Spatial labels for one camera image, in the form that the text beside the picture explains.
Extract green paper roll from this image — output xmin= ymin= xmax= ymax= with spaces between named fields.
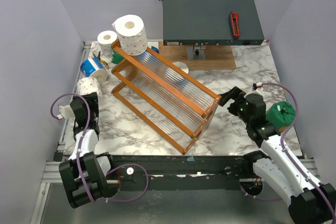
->
xmin=266 ymin=101 xmax=296 ymax=132

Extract white red-dotted paper roll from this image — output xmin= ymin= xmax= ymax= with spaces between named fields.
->
xmin=112 ymin=15 xmax=148 ymax=56

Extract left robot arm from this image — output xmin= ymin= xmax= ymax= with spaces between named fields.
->
xmin=59 ymin=92 xmax=119 ymax=208

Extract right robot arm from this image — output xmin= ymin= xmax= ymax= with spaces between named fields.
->
xmin=219 ymin=83 xmax=335 ymax=223

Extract orange wooden shelf rack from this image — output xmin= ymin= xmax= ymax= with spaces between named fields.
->
xmin=111 ymin=40 xmax=221 ymax=155

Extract white roll behind shelf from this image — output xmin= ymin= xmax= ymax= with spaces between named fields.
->
xmin=173 ymin=62 xmax=189 ymax=74

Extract blue object behind shelf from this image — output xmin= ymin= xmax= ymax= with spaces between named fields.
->
xmin=151 ymin=46 xmax=160 ymax=54

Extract brown wooden board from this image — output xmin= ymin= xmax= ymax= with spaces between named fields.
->
xmin=159 ymin=41 xmax=236 ymax=71

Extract blue wrapped paper roll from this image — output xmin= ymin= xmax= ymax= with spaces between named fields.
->
xmin=80 ymin=57 xmax=108 ymax=84

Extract black yellow pliers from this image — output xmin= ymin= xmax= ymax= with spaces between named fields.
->
xmin=93 ymin=51 xmax=109 ymax=69

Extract small green object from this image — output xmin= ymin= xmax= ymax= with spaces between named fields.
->
xmin=111 ymin=51 xmax=124 ymax=64

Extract plain white paper roll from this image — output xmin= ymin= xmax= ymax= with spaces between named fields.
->
xmin=97 ymin=30 xmax=118 ymax=58

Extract red black utility knife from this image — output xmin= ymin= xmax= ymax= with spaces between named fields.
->
xmin=230 ymin=12 xmax=240 ymax=39

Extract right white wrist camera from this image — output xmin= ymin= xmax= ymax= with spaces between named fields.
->
xmin=253 ymin=82 xmax=265 ymax=95

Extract grey metal stand bracket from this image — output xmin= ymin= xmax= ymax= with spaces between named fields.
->
xmin=187 ymin=46 xmax=206 ymax=60

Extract aluminium frame rail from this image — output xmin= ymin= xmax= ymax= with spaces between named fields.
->
xmin=30 ymin=41 xmax=92 ymax=224

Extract dark grey rack-mount device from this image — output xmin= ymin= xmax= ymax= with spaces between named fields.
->
xmin=159 ymin=0 xmax=265 ymax=46

